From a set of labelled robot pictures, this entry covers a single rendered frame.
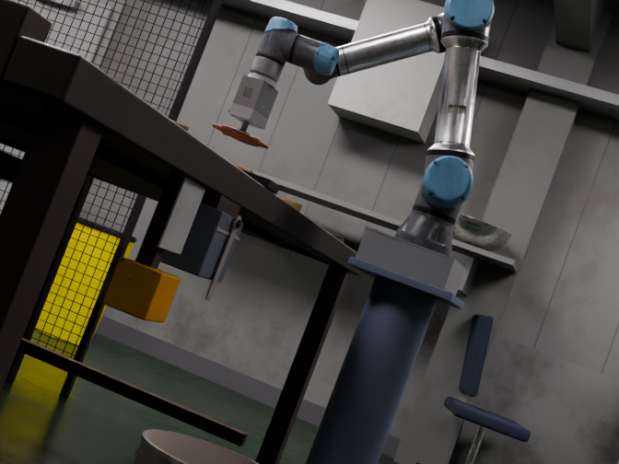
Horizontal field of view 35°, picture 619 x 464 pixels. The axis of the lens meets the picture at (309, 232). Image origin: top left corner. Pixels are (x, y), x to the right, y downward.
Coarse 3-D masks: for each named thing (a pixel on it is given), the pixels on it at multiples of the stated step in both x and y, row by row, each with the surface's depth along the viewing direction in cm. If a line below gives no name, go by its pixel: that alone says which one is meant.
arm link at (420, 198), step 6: (420, 192) 247; (420, 198) 246; (420, 204) 245; (426, 204) 244; (438, 210) 243; (444, 210) 243; (450, 210) 244; (456, 210) 245; (450, 216) 244; (456, 216) 246
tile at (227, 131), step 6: (216, 126) 238; (222, 126) 235; (228, 126) 233; (222, 132) 241; (228, 132) 237; (234, 132) 233; (240, 132) 233; (234, 138) 245; (240, 138) 240; (246, 138) 237; (252, 138) 235; (258, 138) 235; (252, 144) 242; (258, 144) 239; (264, 144) 241
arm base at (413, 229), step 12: (408, 216) 248; (420, 216) 244; (432, 216) 243; (444, 216) 243; (408, 228) 244; (420, 228) 242; (432, 228) 242; (444, 228) 243; (408, 240) 242; (420, 240) 241; (432, 240) 241; (444, 240) 243; (444, 252) 243
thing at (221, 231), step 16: (208, 192) 169; (208, 208) 168; (224, 208) 171; (208, 224) 167; (224, 224) 170; (240, 224) 174; (192, 240) 167; (208, 240) 167; (224, 240) 173; (176, 256) 168; (192, 256) 167; (208, 256) 168; (224, 256) 174; (192, 272) 167; (208, 272) 170; (224, 272) 179
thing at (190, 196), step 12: (192, 180) 156; (180, 192) 153; (192, 192) 158; (180, 204) 155; (192, 204) 160; (180, 216) 157; (192, 216) 161; (168, 228) 154; (180, 228) 158; (168, 240) 155; (180, 240) 160; (180, 252) 162
